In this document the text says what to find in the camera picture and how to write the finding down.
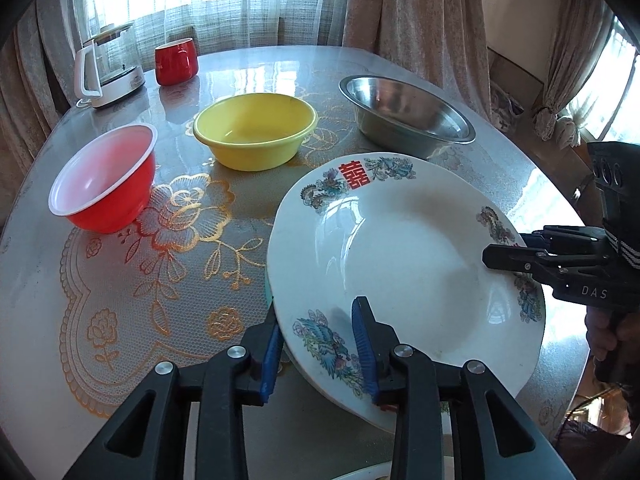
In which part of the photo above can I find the wooden sofa with cushion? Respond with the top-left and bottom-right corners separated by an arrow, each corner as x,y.
487,47 -> 547,133

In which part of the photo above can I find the beige tied curtain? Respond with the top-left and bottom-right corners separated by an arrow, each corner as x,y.
532,0 -> 617,148

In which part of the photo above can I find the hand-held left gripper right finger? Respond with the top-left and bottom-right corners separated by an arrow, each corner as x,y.
351,296 -> 573,480

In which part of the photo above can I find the gold floral lace mat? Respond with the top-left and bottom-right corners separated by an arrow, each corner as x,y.
59,170 -> 288,418

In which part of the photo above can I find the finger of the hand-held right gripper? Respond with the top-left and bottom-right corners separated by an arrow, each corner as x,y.
482,244 -> 557,287
522,226 -> 604,257

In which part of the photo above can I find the white plate with red emblem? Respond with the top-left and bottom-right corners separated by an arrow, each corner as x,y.
266,151 -> 547,436

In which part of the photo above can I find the beige velvet curtain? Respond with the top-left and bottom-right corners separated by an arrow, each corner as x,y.
342,0 -> 493,121
0,5 -> 76,211

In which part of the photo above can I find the red plastic bowl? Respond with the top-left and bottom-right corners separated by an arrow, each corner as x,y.
48,123 -> 159,234

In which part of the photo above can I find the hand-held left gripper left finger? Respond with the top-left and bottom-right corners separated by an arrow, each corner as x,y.
65,305 -> 283,480

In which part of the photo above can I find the person's right hand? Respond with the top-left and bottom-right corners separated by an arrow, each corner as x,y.
585,310 -> 621,362

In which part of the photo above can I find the yellow plastic bowl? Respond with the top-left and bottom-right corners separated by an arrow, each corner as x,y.
193,92 -> 319,171

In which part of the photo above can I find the red mug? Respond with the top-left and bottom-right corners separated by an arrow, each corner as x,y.
154,38 -> 199,86

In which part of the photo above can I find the stainless steel bowl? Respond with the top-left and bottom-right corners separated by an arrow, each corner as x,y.
338,75 -> 476,160

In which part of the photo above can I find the white glass electric kettle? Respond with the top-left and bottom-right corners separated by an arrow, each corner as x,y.
74,23 -> 147,109

